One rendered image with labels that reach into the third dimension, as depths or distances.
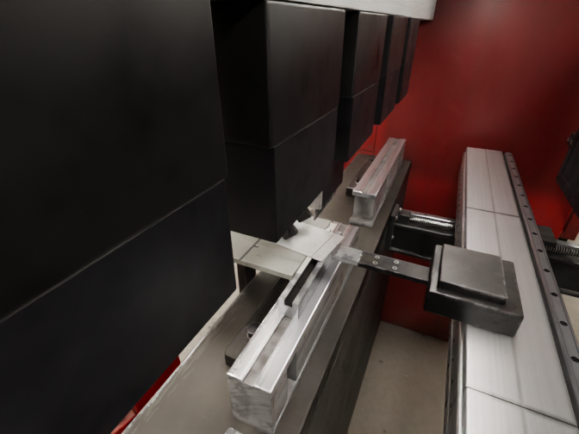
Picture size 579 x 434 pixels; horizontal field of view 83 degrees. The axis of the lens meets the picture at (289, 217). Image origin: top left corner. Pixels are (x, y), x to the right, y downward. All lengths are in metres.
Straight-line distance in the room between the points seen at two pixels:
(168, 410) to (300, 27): 0.48
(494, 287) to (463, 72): 0.90
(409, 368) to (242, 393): 1.31
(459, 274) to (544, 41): 0.93
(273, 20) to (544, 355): 0.47
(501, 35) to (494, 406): 1.07
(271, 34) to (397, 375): 1.56
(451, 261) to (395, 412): 1.11
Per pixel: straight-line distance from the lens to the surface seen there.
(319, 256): 0.54
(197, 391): 0.55
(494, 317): 0.50
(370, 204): 0.86
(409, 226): 0.98
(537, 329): 0.56
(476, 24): 1.29
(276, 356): 0.45
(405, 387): 1.65
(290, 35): 0.24
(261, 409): 0.46
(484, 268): 0.54
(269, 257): 0.54
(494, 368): 0.48
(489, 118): 1.32
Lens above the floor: 1.33
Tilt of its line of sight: 30 degrees down
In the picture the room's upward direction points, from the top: straight up
